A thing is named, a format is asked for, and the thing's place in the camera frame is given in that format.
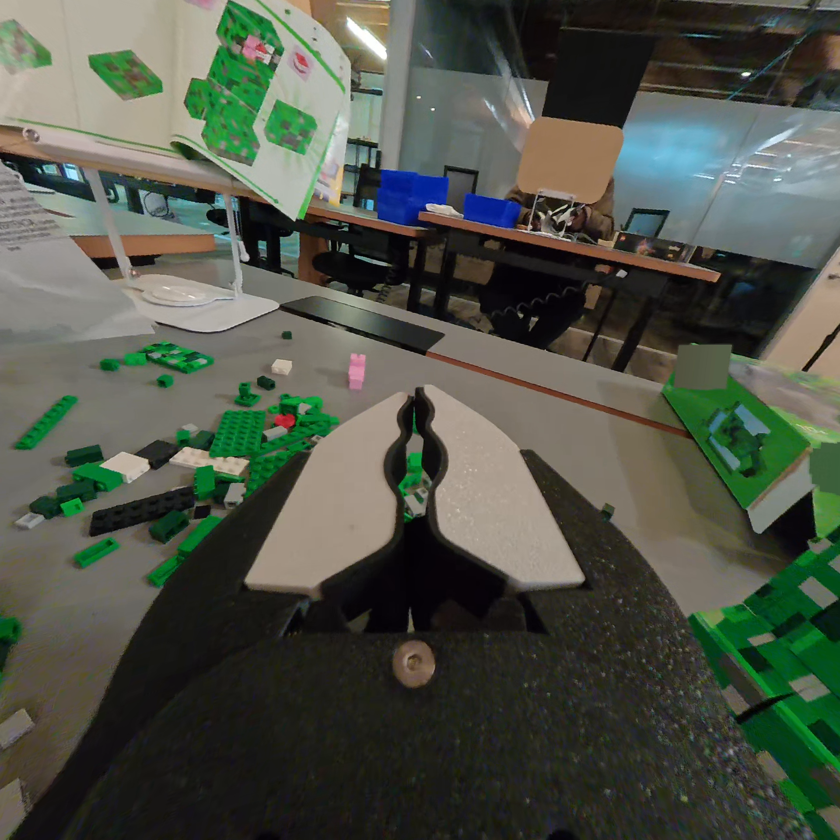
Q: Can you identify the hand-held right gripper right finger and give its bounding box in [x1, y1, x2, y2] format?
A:
[415, 384, 586, 595]

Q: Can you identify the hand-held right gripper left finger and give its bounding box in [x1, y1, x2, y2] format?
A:
[244, 391, 417, 600]

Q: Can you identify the white printed paper bag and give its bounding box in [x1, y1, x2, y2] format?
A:
[0, 161, 156, 343]

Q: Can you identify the grey desk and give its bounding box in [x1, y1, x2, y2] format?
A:
[0, 262, 815, 840]

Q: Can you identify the large green studded plate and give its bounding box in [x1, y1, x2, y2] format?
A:
[208, 409, 267, 459]

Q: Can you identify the pile of green bricks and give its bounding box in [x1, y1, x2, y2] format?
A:
[13, 392, 434, 588]

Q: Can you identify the long white plate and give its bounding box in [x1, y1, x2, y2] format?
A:
[168, 447, 251, 477]

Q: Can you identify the long black plate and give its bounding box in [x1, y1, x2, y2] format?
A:
[88, 485, 196, 537]

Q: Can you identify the white wedge plate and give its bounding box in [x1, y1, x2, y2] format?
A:
[99, 451, 154, 484]

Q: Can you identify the green mosaic plate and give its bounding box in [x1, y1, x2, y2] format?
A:
[141, 341, 215, 374]

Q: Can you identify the green toy box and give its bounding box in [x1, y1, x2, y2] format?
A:
[661, 344, 840, 534]

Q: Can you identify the green hollow tile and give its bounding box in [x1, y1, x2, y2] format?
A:
[73, 536, 121, 569]

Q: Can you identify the black office chair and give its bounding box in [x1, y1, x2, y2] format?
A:
[313, 249, 395, 296]

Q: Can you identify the wooden table with black legs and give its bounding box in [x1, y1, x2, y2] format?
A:
[418, 211, 723, 375]
[305, 203, 434, 316]

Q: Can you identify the long narrow green plate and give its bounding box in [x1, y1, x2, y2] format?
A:
[14, 395, 79, 451]

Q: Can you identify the blue storage bin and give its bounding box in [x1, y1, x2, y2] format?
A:
[377, 168, 451, 228]
[463, 192, 522, 229]

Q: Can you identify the green mosaic block build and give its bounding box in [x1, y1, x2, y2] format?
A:
[688, 525, 840, 840]

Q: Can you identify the grey table with wooden edge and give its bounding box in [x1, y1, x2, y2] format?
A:
[26, 187, 219, 258]

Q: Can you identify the grey flat tile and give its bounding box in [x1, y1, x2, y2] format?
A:
[0, 707, 35, 750]

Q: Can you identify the green printed instruction booklet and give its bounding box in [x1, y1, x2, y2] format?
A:
[0, 0, 352, 221]

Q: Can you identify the black desk cable cover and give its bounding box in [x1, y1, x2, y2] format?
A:
[280, 295, 446, 355]

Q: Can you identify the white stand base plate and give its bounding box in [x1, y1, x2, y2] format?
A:
[26, 128, 280, 334]

